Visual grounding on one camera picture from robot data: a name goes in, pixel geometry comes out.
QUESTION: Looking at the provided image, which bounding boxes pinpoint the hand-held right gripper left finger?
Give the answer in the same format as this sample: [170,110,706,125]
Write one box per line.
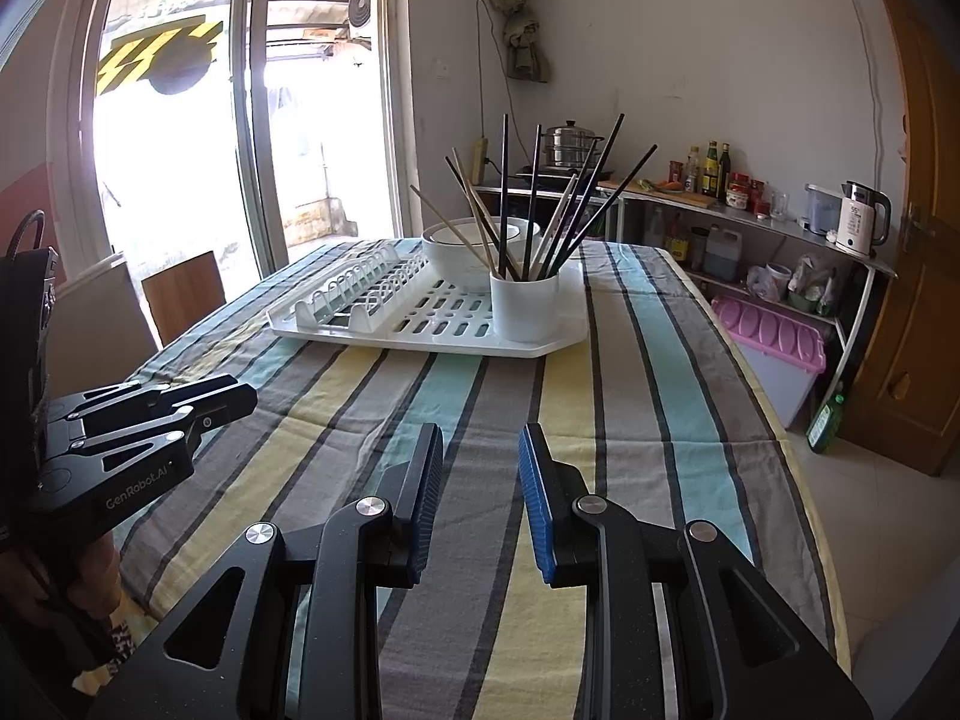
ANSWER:
[86,422,446,720]

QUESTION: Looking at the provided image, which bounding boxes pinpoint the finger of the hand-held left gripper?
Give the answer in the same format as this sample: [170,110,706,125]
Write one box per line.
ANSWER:
[45,397,257,478]
[64,373,258,422]

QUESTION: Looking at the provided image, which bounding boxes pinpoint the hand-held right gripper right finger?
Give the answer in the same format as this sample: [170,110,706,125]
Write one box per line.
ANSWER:
[519,424,875,720]

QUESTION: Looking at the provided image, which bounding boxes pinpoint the white cup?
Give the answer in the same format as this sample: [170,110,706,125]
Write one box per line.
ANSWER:
[490,270,560,344]

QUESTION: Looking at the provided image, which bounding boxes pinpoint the beige wooden chopstick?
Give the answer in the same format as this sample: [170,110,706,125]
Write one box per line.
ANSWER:
[463,178,507,276]
[409,184,500,275]
[533,193,571,278]
[540,174,579,278]

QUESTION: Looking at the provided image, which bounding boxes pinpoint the wooden chair back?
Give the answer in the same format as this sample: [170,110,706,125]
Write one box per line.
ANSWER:
[142,251,227,347]

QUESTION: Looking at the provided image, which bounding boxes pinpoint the striped tablecloth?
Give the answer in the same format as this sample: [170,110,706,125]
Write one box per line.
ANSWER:
[112,238,852,720]

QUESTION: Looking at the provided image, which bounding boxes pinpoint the printed cushion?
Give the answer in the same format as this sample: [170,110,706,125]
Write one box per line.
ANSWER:
[71,598,155,695]

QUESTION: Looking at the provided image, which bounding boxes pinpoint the white plastic dish rack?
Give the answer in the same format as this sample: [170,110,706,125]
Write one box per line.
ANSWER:
[268,238,590,359]

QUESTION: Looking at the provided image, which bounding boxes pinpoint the large white bowl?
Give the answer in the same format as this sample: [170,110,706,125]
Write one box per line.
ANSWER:
[421,216,542,293]

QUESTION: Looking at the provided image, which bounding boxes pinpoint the sliding glass door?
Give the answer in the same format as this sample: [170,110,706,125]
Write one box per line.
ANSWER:
[52,0,410,278]

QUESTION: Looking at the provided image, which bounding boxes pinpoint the pink lidded storage box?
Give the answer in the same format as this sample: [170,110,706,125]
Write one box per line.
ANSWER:
[711,295,826,428]

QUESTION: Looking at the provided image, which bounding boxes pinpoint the green bottle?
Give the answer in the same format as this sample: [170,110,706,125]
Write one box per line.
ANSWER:
[806,382,847,455]

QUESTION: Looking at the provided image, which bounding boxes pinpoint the plastic jerry can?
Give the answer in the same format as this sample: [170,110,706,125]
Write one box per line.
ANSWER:
[703,229,743,278]

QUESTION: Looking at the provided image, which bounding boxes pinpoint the steel kitchen counter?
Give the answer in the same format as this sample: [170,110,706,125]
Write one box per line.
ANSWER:
[472,178,601,242]

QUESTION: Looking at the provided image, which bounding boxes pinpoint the black induction cooker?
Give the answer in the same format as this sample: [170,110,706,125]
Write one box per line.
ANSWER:
[517,163,616,178]

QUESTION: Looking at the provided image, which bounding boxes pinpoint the plastic bags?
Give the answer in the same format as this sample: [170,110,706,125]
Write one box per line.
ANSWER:
[746,255,841,316]

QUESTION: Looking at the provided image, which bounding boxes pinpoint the wooden cutting board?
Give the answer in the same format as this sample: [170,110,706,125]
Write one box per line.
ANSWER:
[596,178,719,209]

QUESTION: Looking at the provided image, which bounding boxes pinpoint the yellow black striped sign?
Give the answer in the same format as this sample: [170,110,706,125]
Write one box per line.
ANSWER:
[97,15,226,91]

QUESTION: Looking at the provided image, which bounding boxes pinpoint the steel shelf table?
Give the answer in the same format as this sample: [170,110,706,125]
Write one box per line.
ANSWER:
[592,184,899,421]

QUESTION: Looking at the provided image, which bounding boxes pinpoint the steel steamer pot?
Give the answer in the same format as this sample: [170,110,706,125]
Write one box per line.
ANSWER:
[541,120,605,167]

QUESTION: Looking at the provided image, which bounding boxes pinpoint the water filter jug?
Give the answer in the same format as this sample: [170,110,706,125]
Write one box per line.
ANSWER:
[805,184,845,235]

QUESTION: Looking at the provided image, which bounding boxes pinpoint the white electric kettle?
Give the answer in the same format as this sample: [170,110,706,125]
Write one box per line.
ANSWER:
[835,181,892,257]

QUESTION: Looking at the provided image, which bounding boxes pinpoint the wooden door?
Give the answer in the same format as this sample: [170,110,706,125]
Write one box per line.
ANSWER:
[840,0,960,478]

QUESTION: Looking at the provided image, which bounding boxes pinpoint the tied beige curtain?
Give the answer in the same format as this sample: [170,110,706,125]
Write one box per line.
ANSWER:
[487,0,552,80]

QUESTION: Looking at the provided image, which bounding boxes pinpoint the black cable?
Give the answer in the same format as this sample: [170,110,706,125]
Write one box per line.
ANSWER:
[6,210,46,257]

